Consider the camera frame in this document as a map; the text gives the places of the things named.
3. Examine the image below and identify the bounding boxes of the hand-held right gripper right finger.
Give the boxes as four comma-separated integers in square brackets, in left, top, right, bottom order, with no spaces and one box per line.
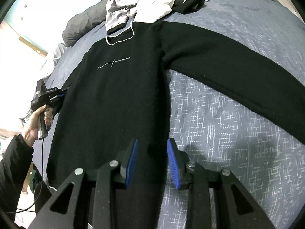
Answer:
[167,138,275,229]

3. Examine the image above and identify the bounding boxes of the black sweater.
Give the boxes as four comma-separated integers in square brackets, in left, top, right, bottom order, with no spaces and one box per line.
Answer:
[35,20,305,229]

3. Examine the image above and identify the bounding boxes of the person's left hand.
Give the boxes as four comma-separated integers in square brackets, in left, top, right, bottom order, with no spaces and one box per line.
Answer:
[21,106,53,146]

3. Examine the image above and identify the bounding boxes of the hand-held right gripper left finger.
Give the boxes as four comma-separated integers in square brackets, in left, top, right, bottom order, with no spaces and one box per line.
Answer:
[27,138,139,229]

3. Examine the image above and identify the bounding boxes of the black pants with white stripe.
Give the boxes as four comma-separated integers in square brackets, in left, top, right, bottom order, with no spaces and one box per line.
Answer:
[172,0,210,13]

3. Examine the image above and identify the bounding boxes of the light grey blanket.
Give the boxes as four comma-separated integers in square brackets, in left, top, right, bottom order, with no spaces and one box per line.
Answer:
[19,43,68,124]

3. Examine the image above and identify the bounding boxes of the white shirt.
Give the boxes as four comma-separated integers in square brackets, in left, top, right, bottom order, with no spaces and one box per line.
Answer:
[126,0,201,23]

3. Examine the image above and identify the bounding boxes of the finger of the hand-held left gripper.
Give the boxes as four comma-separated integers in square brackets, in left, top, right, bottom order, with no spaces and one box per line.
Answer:
[56,88,68,100]

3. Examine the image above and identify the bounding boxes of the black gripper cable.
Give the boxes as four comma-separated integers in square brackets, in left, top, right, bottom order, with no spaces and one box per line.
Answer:
[14,137,44,214]

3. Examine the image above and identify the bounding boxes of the blue patterned bed sheet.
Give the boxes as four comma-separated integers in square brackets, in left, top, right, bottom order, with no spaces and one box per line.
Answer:
[36,0,305,229]

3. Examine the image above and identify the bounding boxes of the person's left forearm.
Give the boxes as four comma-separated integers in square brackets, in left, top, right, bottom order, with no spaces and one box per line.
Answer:
[0,134,35,220]

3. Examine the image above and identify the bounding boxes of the grey and black jacket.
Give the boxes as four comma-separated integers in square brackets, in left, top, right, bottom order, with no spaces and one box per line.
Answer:
[105,0,148,34]

